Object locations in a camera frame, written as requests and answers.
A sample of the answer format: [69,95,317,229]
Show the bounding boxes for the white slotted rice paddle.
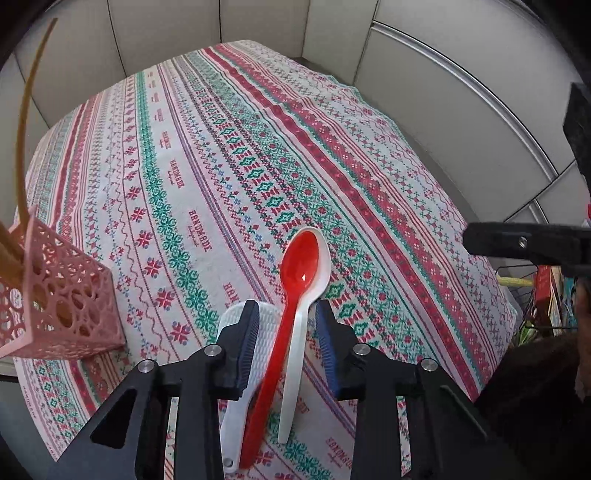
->
[217,301,284,474]

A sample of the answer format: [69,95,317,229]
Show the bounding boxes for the red plastic spoon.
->
[239,230,320,469]

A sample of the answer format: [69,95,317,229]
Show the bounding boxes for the long wooden chopstick gripper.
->
[15,17,58,227]

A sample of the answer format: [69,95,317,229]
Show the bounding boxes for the wooden chopstick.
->
[0,222,24,279]

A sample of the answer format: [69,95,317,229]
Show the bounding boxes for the white lower kitchen cabinets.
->
[1,1,590,225]

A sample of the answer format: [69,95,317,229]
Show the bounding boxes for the red cardboard box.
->
[534,266,552,324]

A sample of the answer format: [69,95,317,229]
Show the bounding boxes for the white plastic spoon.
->
[277,226,332,444]

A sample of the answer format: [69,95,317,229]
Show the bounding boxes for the black tracker box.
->
[563,83,591,189]

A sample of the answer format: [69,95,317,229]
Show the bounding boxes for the pink lattice utensil holder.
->
[1,208,125,360]

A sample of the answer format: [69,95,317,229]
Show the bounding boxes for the patterned red green tablecloth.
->
[16,40,516,457]

